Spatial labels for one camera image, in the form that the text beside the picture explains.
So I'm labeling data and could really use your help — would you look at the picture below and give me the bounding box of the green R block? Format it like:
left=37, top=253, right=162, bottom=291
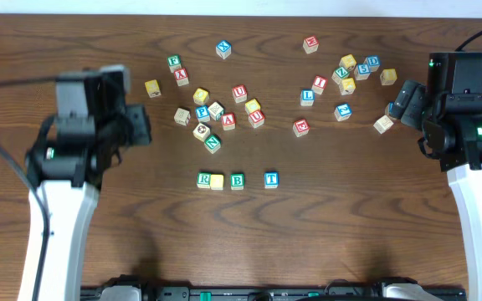
left=197, top=172, right=211, bottom=189

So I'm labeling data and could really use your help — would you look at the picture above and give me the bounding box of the yellow O block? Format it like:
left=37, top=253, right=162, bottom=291
left=210, top=174, right=224, bottom=191

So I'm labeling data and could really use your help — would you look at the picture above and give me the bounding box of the green B block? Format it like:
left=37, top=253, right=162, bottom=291
left=230, top=173, right=244, bottom=190

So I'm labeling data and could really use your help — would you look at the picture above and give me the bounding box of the blue T block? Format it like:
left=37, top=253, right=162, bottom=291
left=264, top=171, right=279, bottom=189

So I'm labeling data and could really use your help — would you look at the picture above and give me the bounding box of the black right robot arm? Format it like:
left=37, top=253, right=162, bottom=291
left=389, top=51, right=482, bottom=300

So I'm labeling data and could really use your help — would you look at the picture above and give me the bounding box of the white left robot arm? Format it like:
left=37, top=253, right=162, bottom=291
left=18, top=64, right=151, bottom=300

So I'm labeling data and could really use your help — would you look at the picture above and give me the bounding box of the blue D block lower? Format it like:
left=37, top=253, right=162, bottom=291
left=385, top=102, right=395, bottom=120

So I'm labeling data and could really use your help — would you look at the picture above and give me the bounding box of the blue d block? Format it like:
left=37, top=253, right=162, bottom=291
left=364, top=55, right=381, bottom=73
left=385, top=102, right=395, bottom=120

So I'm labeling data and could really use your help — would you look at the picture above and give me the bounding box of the plain white block right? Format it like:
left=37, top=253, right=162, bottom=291
left=373, top=115, right=393, bottom=134

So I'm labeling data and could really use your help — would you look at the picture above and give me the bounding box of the yellow 8 block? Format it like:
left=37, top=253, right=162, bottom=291
left=380, top=69, right=397, bottom=86

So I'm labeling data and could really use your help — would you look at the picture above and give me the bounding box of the plain number 6 block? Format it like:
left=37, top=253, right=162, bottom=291
left=174, top=108, right=191, bottom=126

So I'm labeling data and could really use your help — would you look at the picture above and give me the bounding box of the blue D block upper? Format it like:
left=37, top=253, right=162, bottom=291
left=364, top=55, right=381, bottom=73

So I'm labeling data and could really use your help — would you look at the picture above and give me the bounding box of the blue 5 block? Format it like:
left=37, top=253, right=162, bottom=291
left=354, top=64, right=371, bottom=81

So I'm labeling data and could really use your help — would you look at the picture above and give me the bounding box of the soccer ball block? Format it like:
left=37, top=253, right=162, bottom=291
left=192, top=123, right=211, bottom=142

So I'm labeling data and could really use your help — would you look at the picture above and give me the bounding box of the yellow block below Z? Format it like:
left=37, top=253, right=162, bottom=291
left=339, top=78, right=356, bottom=95

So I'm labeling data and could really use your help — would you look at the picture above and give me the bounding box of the blue P block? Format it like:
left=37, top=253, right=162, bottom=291
left=195, top=105, right=211, bottom=123

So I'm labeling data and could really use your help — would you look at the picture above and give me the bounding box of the blue 2 block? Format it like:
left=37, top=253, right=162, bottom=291
left=334, top=104, right=352, bottom=121

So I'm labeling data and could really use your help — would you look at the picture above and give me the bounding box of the red X block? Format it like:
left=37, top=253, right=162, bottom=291
left=174, top=68, right=189, bottom=86

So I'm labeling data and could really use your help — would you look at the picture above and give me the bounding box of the green N block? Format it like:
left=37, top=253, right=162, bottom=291
left=204, top=135, right=222, bottom=154

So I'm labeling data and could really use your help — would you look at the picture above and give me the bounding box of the green Z block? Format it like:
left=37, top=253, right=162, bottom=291
left=332, top=66, right=350, bottom=84

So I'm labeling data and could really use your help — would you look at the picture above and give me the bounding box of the plain white green-edged block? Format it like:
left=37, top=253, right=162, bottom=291
left=208, top=102, right=225, bottom=120

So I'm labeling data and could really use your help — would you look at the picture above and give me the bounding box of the green F block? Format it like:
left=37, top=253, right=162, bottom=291
left=167, top=54, right=182, bottom=73

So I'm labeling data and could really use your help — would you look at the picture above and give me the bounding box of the red A block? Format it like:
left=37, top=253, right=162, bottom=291
left=221, top=113, right=236, bottom=130

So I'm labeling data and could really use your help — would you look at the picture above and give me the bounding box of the red I block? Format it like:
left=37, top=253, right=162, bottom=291
left=311, top=75, right=328, bottom=94

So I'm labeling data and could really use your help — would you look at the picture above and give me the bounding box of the blue L block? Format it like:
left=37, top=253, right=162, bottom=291
left=300, top=89, right=315, bottom=106

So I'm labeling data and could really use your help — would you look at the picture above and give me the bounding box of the red U block upper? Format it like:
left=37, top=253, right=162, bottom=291
left=232, top=84, right=248, bottom=103

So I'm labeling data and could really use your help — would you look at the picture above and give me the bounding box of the red u block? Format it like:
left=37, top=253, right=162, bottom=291
left=232, top=84, right=248, bottom=103
left=249, top=110, right=265, bottom=129

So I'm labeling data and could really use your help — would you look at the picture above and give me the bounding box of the red Q block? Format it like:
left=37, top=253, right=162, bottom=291
left=292, top=119, right=310, bottom=137

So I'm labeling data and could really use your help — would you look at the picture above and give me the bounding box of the red M block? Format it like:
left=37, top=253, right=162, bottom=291
left=303, top=36, right=319, bottom=54

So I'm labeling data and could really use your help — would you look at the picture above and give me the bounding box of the red U block lower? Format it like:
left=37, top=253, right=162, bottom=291
left=249, top=110, right=265, bottom=129

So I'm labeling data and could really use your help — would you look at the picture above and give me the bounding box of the blue X block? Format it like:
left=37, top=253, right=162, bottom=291
left=216, top=40, right=232, bottom=59

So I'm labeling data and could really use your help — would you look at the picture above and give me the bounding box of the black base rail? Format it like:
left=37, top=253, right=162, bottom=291
left=79, top=274, right=468, bottom=301

